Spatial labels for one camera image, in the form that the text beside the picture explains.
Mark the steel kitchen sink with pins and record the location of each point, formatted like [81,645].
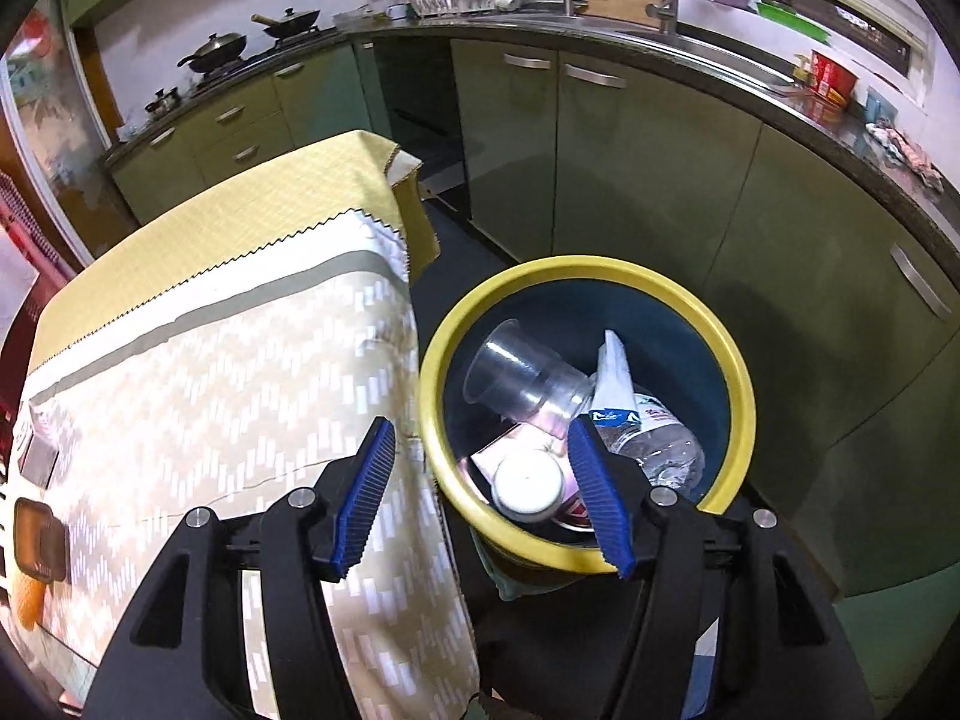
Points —
[712,52]

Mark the white supplement bottle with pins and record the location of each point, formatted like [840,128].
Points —
[529,484]

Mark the green tray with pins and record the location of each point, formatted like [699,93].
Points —
[791,19]

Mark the silver snack wrapper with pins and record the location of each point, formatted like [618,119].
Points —
[39,457]

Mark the red checkered cloth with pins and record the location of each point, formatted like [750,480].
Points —
[15,217]

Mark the green plastic bag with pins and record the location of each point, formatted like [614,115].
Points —
[517,577]

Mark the crumpled cloth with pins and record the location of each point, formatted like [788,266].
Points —
[904,154]

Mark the green kitchen cabinets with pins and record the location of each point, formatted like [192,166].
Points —
[637,180]

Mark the red container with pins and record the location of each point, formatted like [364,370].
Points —
[832,75]

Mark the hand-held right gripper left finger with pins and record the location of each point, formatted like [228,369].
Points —
[367,495]

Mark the white plastic bag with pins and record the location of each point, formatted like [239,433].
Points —
[615,367]

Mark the small steel pot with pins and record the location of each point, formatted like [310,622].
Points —
[163,101]

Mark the clear plastic water bottle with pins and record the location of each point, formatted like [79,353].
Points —
[660,442]

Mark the orange foam net sleeve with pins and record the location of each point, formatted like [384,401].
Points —
[28,604]

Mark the gas stove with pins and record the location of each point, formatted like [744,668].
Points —
[262,52]

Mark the yellow rimmed trash bin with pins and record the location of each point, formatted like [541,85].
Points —
[585,266]

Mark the clear plastic cup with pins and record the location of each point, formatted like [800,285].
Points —
[517,375]

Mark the white dish rack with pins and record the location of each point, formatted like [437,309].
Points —
[457,0]

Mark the black wok with lid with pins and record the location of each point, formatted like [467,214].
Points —
[214,51]

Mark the yellow patterned tablecloth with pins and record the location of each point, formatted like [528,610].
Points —
[225,330]

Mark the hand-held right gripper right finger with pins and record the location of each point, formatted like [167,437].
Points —
[600,495]

